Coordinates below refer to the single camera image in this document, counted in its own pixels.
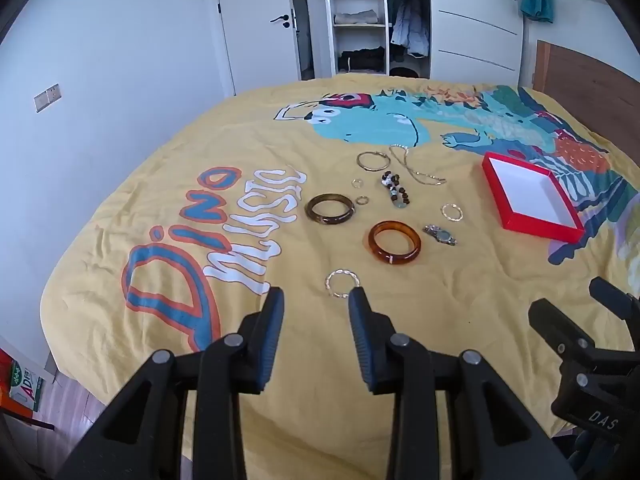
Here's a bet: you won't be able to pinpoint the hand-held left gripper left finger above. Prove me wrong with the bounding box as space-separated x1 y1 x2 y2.
55 287 286 480

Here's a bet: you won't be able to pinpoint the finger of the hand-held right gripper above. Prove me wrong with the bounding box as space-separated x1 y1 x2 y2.
529 298 607 367
588 276 640 326

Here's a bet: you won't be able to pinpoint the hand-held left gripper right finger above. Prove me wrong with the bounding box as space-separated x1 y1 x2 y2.
347 286 581 480

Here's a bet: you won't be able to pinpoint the red jewelry box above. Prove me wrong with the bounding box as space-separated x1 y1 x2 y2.
481 151 586 244

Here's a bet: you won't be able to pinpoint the brown beaded bracelet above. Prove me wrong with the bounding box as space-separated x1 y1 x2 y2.
381 172 412 209

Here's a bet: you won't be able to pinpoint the amber bangle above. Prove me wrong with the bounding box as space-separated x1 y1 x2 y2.
369 220 421 265

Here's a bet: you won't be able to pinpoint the dark brown bangle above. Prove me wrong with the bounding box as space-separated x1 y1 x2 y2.
305 192 356 227

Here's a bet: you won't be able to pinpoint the silver wristwatch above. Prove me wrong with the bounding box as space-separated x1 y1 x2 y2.
423 225 458 247

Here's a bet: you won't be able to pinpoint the thin silver bangle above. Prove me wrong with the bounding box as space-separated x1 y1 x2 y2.
356 151 391 171

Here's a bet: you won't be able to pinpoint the yellow printed blanket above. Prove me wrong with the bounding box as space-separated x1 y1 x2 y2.
42 72 640 480

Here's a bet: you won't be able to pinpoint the wooden headboard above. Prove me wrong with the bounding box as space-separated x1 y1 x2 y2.
532 40 640 148

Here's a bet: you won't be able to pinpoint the green and white carton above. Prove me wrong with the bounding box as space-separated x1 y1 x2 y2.
7 360 46 413

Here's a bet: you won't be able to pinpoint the orange box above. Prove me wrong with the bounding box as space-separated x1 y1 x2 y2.
0 347 36 423

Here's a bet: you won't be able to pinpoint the folded black clothes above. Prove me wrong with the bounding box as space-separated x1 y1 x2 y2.
338 46 386 73

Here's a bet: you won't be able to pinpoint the white door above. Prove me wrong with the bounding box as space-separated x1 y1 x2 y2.
214 0 301 97

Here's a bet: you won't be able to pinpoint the folded beige clothes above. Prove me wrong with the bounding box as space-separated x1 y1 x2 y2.
333 9 381 25

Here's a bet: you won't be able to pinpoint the hanging clothes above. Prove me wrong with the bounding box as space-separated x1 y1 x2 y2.
385 0 432 58

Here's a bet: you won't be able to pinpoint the white open shelf unit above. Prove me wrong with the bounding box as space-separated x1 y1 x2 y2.
320 0 391 78

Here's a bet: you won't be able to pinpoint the twisted silver bracelet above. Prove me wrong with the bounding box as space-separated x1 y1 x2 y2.
325 268 360 299

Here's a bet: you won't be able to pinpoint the pearl chain necklace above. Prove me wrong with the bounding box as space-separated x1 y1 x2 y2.
389 144 447 187

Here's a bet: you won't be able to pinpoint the wall light switch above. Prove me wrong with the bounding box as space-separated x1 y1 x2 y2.
34 83 62 113

